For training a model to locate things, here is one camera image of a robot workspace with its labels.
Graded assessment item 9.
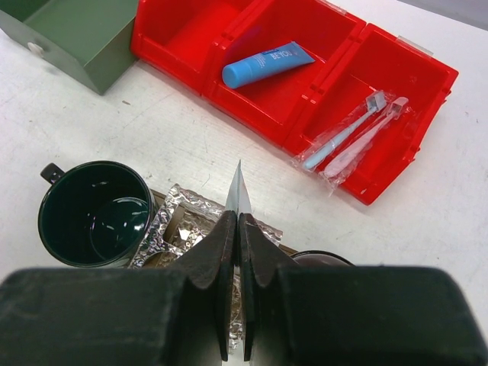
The white toothpaste tube orange cap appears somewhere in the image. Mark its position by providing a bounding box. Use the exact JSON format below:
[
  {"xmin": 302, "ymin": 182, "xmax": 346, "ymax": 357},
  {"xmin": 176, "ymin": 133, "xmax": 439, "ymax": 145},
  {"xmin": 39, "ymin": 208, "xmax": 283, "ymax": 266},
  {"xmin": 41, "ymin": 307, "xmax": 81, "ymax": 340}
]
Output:
[{"xmin": 225, "ymin": 161, "xmax": 252, "ymax": 217}]

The red compartment tray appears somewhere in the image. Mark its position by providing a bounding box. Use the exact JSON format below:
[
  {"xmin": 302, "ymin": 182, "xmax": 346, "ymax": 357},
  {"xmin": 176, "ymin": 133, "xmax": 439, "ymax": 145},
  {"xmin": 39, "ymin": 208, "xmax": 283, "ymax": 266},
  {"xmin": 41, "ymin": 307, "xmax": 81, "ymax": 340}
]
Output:
[{"xmin": 131, "ymin": 1, "xmax": 458, "ymax": 205}]

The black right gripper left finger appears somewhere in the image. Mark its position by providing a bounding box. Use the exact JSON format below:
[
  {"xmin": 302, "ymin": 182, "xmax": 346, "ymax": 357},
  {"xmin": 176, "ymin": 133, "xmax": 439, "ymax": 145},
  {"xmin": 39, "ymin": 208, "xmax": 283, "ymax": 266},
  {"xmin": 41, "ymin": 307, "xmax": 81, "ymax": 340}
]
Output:
[{"xmin": 1, "ymin": 210, "xmax": 236, "ymax": 365}]

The lilac mug black handle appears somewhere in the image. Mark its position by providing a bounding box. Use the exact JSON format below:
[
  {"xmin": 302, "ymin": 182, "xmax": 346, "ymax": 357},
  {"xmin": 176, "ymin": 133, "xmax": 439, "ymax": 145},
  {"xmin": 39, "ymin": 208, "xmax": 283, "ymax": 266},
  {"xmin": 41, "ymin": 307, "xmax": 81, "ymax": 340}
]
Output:
[{"xmin": 291, "ymin": 250, "xmax": 354, "ymax": 267}]

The green plastic bin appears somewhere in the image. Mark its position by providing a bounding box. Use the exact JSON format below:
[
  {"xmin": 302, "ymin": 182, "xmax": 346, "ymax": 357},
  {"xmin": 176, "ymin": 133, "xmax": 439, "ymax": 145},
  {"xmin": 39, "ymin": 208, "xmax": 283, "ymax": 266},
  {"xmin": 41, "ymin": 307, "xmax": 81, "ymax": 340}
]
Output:
[{"xmin": 1, "ymin": 0, "xmax": 138, "ymax": 95}]

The clear acrylic toothbrush holder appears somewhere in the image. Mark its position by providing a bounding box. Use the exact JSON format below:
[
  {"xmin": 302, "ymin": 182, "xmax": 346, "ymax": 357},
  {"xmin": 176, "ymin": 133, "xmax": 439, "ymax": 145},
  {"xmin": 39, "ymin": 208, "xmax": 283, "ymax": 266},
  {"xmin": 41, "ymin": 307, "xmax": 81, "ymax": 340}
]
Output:
[{"xmin": 127, "ymin": 183, "xmax": 285, "ymax": 354}]

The blue white toothpaste tube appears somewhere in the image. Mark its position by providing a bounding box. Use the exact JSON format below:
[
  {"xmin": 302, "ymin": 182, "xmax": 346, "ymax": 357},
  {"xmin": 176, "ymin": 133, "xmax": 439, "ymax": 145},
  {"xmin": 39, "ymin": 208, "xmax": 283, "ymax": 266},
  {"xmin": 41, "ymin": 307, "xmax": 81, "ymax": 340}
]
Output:
[{"xmin": 222, "ymin": 41, "xmax": 315, "ymax": 89}]

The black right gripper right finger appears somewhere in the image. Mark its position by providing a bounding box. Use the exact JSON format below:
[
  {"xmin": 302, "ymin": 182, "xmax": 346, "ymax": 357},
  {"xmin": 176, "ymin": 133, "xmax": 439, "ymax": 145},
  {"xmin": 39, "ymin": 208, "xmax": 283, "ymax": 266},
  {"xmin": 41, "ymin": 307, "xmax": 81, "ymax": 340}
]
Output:
[{"xmin": 238, "ymin": 213, "xmax": 487, "ymax": 365}]

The dark green mug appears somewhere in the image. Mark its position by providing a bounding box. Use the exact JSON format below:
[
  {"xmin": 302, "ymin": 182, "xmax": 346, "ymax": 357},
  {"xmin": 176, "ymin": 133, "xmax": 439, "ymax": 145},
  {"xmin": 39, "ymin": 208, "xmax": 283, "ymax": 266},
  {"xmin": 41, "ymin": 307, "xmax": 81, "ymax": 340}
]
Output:
[{"xmin": 37, "ymin": 161, "xmax": 157, "ymax": 268}]

